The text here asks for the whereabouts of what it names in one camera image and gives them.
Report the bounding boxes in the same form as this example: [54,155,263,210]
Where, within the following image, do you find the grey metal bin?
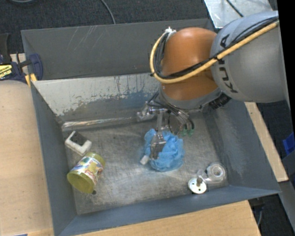
[20,0,284,236]

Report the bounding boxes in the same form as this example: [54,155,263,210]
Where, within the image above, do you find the blue mesh bath sponge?
[135,124,188,176]

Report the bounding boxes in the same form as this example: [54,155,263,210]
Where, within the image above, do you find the white angled plastic block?
[63,128,94,159]

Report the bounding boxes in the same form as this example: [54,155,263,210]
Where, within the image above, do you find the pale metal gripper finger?
[149,137,161,161]
[157,138,168,153]

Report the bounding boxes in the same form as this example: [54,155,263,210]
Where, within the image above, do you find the yellow printed plastic cup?
[64,150,110,199]

